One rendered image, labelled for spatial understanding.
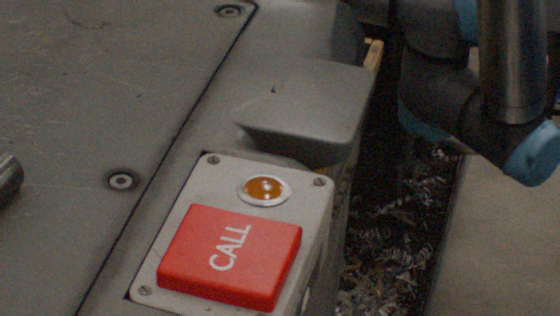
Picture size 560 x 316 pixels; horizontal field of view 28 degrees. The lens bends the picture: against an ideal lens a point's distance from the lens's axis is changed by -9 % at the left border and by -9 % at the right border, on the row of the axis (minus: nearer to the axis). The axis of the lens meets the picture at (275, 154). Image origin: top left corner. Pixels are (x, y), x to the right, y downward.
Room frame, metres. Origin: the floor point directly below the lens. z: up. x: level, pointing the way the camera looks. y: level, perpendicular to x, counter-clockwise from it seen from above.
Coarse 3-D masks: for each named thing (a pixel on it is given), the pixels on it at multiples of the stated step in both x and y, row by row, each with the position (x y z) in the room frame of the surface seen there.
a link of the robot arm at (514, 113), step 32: (480, 0) 0.96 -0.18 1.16; (512, 0) 0.93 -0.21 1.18; (544, 0) 0.95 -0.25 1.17; (480, 32) 0.97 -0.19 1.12; (512, 32) 0.94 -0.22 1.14; (544, 32) 0.96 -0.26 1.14; (480, 64) 0.98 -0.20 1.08; (512, 64) 0.94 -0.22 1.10; (544, 64) 0.96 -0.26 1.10; (480, 96) 0.99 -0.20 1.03; (512, 96) 0.95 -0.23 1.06; (544, 96) 0.97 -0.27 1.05; (480, 128) 0.99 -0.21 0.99; (512, 128) 0.96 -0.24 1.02; (544, 128) 0.97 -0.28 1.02; (512, 160) 0.95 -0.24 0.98; (544, 160) 0.95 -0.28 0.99
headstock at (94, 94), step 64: (0, 0) 0.72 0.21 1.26; (64, 0) 0.73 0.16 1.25; (128, 0) 0.73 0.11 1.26; (192, 0) 0.73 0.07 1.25; (256, 0) 0.73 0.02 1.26; (320, 0) 0.74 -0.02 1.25; (0, 64) 0.63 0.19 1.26; (64, 64) 0.63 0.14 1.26; (128, 64) 0.64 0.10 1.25; (192, 64) 0.64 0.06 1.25; (256, 64) 0.65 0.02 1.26; (0, 128) 0.56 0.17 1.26; (64, 128) 0.56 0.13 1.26; (128, 128) 0.57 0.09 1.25; (192, 128) 0.57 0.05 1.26; (64, 192) 0.50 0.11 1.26; (128, 192) 0.50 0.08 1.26; (0, 256) 0.44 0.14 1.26; (64, 256) 0.44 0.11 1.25; (128, 256) 0.45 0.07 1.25
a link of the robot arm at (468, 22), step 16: (400, 0) 1.07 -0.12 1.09; (416, 0) 1.07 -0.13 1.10; (432, 0) 1.07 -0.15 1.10; (448, 0) 1.06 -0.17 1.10; (464, 0) 1.06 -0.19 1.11; (400, 16) 1.07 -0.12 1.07; (416, 16) 1.06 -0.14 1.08; (432, 16) 1.06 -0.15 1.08; (448, 16) 1.06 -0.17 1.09; (464, 16) 1.06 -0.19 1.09; (416, 32) 1.07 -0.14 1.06; (432, 32) 1.06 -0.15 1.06; (448, 32) 1.06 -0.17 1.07; (464, 32) 1.05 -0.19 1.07; (416, 48) 1.07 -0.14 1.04; (432, 48) 1.06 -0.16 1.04; (448, 48) 1.06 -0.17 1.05; (464, 48) 1.07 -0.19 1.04
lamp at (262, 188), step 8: (248, 184) 0.52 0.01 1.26; (256, 184) 0.52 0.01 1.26; (264, 184) 0.52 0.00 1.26; (272, 184) 0.52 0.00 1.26; (280, 184) 0.52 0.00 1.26; (248, 192) 0.51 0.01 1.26; (256, 192) 0.51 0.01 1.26; (264, 192) 0.51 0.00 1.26; (272, 192) 0.51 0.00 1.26; (280, 192) 0.51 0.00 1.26
